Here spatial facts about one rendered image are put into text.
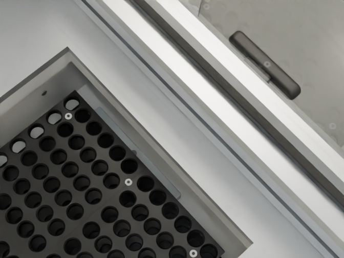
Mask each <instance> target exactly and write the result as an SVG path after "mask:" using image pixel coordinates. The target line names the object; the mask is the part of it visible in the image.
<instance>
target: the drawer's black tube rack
mask: <svg viewBox="0 0 344 258"><path fill-rule="evenodd" d="M54 113H57V114H60V115H61V119H60V120H58V121H57V122H56V123H55V124H51V123H49V122H48V119H49V117H50V115H52V114H54ZM71 118H72V114H70V113H67V114H66V113H65V112H64V111H63V110H62V108H61V107H60V106H59V105H58V104H56V105H55V106H54V107H52V108H51V109H50V110H48V111H47V112H46V113H45V114H43V115H42V116H41V117H39V118H38V119H37V120H36V121H34V122H33V123H32V124H31V125H29V126H28V127H27V128H26V129H24V130H23V131H22V132H20V133H19V134H18V135H17V136H15V137H14V138H13V139H11V140H10V141H9V142H8V143H6V144H5V145H4V146H3V147H1V148H0V156H5V157H7V162H5V163H4V164H3V165H2V166H0V258H197V257H196V256H197V252H196V251H195V250H190V249H189V248H188V247H187V246H186V245H185V244H184V243H183V242H182V241H181V239H180V238H179V237H178V236H177V235H176V234H175V233H174V232H173V231H172V230H171V228H170V227H169V226H168V225H167V224H166V223H165V222H164V221H163V220H162V219H161V218H160V216H159V215H158V214H157V213H156V212H155V211H154V210H153V209H152V208H151V207H150V205H149V204H148V203H147V202H146V201H145V200H144V199H143V198H142V197H141V196H140V195H139V193H138V192H137V191H136V190H135V189H134V188H133V187H132V186H131V184H132V180H133V179H134V178H135V177H137V176H138V175H139V174H140V173H141V172H142V171H144V170H145V169H146V168H147V167H145V168H144V169H143V170H141V171H140V172H139V173H137V174H136V175H135V176H134V177H133V178H131V179H125V178H124V176H123V175H122V174H121V173H120V172H119V171H118V170H117V169H116V168H115V167H114V166H113V164H112V163H111V162H110V161H109V160H108V159H107V158H106V157H105V156H104V155H103V153H102V152H101V151H100V150H99V149H98V148H97V147H96V146H95V145H94V144H93V143H92V141H91V140H90V139H89V138H88V137H87V136H86V135H85V134H84V133H83V132H82V130H81V129H80V128H79V127H78V126H77V125H76V124H75V123H74V122H73V121H72V119H71ZM36 127H41V128H42V129H43V130H44V132H43V133H42V134H41V135H39V136H38V137H37V138H32V137H31V135H30V134H31V131H32V130H33V129H34V128H36ZM18 141H22V142H24V143H25V144H26V147H24V148H23V149H22V150H20V151H19V152H18V153H15V152H14V151H13V150H12V147H13V145H14V143H16V142H18Z"/></svg>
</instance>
